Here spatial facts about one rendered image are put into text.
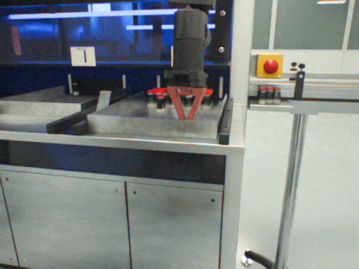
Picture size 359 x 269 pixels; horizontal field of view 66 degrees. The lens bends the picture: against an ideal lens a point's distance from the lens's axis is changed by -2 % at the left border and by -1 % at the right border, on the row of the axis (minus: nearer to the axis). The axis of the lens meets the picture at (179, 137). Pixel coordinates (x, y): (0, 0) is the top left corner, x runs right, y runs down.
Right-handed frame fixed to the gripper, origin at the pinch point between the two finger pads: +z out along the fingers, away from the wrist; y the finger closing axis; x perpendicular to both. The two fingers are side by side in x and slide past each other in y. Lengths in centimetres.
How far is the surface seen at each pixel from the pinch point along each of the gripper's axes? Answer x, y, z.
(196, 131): -2.1, -0.7, 1.6
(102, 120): 16.8, -0.8, 0.5
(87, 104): 28.0, 13.1, -1.7
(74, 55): 44, 34, -17
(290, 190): -31, 56, 30
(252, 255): -21, 77, 72
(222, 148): -7.2, -3.1, 4.1
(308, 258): -51, 93, 79
